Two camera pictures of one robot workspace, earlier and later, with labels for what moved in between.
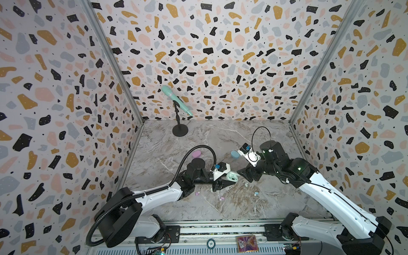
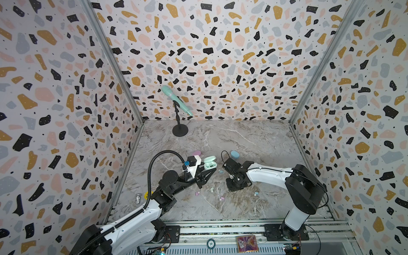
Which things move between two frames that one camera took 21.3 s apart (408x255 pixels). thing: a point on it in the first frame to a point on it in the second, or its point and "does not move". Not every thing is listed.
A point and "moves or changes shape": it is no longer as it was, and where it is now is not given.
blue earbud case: (235, 154) does not move
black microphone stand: (179, 130) does not move
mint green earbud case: (232, 176) moves or changes shape
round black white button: (211, 243) does not move
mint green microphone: (167, 90) does not move
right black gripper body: (264, 168) to (234, 184)
